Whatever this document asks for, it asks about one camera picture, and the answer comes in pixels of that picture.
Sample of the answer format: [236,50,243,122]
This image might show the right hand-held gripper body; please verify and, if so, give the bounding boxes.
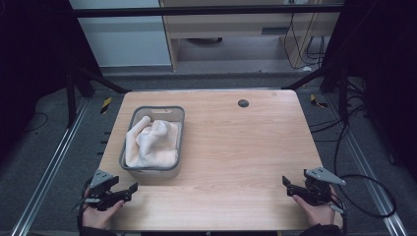
[294,166,347,207]

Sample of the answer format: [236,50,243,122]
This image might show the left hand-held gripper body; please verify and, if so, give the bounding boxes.
[83,168,128,211]

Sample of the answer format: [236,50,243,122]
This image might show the person's right hand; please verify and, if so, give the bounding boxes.
[292,186,344,227]

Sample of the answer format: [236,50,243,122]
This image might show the person's left hand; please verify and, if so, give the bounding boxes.
[82,200,126,230]

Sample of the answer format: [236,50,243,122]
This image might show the grey rimmed plastic basket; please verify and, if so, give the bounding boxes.
[118,105,186,180]

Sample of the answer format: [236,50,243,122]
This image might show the white towel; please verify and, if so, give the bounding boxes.
[124,115,182,169]

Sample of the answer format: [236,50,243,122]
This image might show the yellow black striped tape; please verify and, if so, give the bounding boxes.
[309,93,328,109]
[99,96,113,115]

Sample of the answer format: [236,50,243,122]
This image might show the black curtain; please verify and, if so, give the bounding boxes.
[0,0,103,161]
[321,0,417,183]

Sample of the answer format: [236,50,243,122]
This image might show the white cabinet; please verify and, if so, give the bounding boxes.
[68,0,173,69]

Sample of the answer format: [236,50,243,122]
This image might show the light wooden desk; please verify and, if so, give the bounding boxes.
[158,0,346,72]

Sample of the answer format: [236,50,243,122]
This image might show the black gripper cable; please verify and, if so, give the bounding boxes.
[76,176,94,230]
[332,122,398,219]

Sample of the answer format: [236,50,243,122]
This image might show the aluminium floor rail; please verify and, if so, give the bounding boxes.
[9,97,91,236]
[326,93,410,236]

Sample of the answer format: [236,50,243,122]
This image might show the black floor cables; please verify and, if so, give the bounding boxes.
[309,78,373,144]

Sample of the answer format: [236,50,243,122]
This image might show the black floor cable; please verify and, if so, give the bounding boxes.
[24,111,49,134]

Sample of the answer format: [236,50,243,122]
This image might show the black frame strut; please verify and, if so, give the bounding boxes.
[281,65,350,126]
[65,65,132,129]

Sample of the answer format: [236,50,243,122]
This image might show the black hanging desk cables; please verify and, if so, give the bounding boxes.
[282,3,327,71]

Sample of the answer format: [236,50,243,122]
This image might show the black horizontal frame bar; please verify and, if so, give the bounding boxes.
[69,4,344,19]

